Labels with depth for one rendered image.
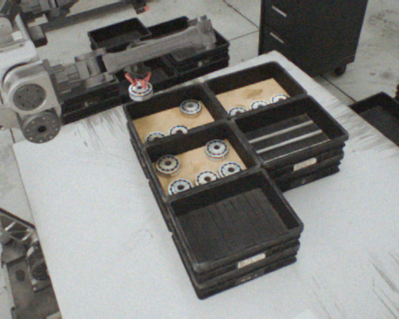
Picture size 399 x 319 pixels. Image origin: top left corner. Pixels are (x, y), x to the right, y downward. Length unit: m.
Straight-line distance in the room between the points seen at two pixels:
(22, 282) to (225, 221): 1.15
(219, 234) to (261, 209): 0.19
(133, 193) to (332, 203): 0.84
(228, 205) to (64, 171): 0.82
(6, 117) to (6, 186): 1.45
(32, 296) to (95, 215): 0.61
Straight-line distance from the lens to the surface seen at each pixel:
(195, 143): 1.91
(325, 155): 1.93
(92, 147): 2.21
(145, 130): 2.05
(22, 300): 2.37
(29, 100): 1.34
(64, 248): 1.88
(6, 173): 3.28
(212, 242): 1.64
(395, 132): 2.99
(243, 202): 1.74
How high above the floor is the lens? 2.21
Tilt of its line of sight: 42 degrees down
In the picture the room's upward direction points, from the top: 6 degrees counter-clockwise
